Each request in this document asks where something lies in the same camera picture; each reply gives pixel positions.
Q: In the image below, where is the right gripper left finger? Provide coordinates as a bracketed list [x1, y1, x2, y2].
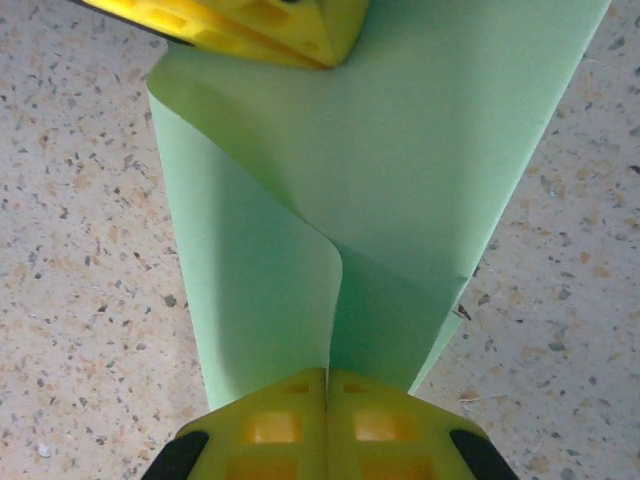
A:
[142, 367, 330, 480]

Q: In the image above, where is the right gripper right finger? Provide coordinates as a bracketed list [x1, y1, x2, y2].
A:
[327, 367, 521, 480]

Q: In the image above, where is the green paper sheet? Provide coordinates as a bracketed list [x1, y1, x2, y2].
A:
[147, 0, 614, 409]

